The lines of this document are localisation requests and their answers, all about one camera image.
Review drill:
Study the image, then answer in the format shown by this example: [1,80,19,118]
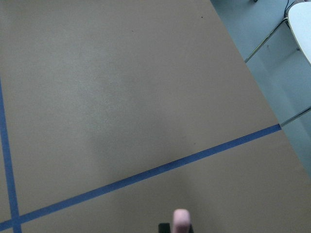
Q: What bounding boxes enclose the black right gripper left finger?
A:
[158,223,171,233]

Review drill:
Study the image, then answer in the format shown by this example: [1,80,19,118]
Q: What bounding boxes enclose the white round side table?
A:
[244,0,311,127]

